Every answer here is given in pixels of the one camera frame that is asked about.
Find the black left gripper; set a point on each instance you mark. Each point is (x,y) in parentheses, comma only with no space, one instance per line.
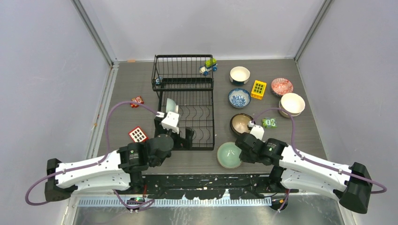
(189,133)

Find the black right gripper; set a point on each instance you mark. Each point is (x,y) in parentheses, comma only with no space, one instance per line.
(244,158)

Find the pale green ceramic bowl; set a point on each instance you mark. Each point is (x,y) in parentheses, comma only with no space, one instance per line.
(228,155)

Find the light blue dotted bowl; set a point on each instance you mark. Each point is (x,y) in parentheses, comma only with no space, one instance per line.
(171,106)

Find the brown patterned band bowl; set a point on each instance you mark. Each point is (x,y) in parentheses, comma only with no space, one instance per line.
(239,123)

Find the beige bowl with brown markings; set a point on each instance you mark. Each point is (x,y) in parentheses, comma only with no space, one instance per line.
(287,114)

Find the white blue floral bowl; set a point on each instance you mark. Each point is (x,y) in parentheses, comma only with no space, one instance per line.
(239,98)

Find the black wire dish rack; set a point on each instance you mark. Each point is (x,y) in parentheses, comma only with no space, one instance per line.
(192,92)

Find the beige bowl with flower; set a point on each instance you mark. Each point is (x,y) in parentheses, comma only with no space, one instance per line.
(292,103)

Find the red white patterned bowl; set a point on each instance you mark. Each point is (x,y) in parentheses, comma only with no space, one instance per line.
(281,86)

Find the teal bowl white inside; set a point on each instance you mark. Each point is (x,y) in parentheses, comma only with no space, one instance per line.
(239,75)

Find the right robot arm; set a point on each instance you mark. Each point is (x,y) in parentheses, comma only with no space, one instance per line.
(350,186)

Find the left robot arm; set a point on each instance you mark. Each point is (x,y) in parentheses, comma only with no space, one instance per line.
(118,170)

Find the small green toy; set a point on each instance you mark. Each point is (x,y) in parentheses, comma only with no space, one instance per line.
(269,123)

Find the red white window block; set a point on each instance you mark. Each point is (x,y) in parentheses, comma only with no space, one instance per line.
(138,135)

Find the small red flower toy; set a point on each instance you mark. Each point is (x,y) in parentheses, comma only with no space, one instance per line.
(137,101)

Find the yellow window toy block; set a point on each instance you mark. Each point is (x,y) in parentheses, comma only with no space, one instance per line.
(258,89)

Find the green blue toy car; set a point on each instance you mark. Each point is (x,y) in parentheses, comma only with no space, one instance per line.
(210,65)

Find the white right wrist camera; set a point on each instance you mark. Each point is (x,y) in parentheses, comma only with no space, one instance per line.
(256,130)

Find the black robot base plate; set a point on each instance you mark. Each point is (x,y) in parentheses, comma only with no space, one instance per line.
(205,186)

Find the perforated metal rail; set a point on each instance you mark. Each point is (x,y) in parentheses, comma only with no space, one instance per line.
(109,201)

